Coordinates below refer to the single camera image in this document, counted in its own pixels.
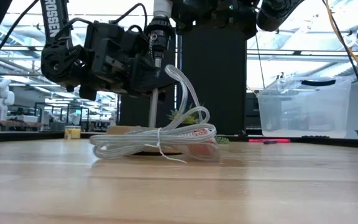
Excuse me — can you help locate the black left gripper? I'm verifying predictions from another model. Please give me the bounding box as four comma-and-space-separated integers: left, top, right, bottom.
79, 21, 180, 100

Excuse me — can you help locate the wooden base table lamp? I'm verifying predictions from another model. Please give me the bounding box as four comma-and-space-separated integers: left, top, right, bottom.
106, 17, 185, 156

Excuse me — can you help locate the silver ball pull chain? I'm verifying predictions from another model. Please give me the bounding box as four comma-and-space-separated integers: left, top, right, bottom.
149, 32, 158, 63

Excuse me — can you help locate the white lightbulb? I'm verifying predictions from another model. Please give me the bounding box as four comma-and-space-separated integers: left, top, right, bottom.
152, 0, 175, 19

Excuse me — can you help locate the potted succulent plant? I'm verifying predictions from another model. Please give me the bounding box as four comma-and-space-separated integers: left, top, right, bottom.
167, 103, 230, 145

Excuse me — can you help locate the pink pen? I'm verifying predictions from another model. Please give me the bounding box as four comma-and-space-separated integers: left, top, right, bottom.
248, 138, 291, 144

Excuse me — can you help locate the clear plastic storage bin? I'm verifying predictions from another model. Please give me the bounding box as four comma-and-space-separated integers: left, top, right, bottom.
256, 75, 353, 139

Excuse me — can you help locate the black aluminium table frame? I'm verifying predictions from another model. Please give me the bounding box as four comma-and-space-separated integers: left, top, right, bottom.
0, 130, 358, 150

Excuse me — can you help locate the yellow hanging cable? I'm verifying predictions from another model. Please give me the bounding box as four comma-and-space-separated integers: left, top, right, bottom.
324, 0, 358, 107

